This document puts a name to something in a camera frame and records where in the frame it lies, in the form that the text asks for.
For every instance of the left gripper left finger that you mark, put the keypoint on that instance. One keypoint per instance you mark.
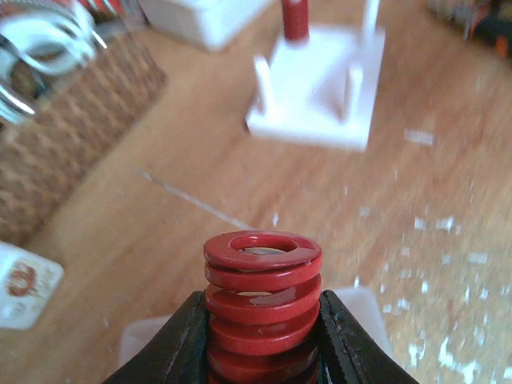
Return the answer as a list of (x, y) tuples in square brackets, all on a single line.
[(176, 354)]

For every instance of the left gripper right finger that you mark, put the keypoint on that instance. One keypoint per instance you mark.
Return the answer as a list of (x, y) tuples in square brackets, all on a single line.
[(349, 355)]

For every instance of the red large spring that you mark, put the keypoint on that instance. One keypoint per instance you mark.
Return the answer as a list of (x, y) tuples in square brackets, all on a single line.
[(295, 17), (263, 296)]

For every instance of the white peg board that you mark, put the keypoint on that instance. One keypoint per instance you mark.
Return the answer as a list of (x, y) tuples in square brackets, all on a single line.
[(320, 91)]

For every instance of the orange black screwdriver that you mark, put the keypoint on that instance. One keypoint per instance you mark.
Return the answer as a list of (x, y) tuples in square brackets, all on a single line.
[(488, 24)]

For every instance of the translucent spring bin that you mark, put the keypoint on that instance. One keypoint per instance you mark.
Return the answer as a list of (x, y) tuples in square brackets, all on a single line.
[(360, 302)]

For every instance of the white cube adapter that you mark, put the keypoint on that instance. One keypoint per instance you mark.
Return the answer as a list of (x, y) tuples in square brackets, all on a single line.
[(28, 281)]

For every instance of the woven wicker basket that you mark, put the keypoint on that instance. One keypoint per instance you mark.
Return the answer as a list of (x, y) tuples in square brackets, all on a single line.
[(43, 159)]

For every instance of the white plastic toolbox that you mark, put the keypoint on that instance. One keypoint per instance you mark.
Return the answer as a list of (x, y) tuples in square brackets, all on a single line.
[(209, 24)]

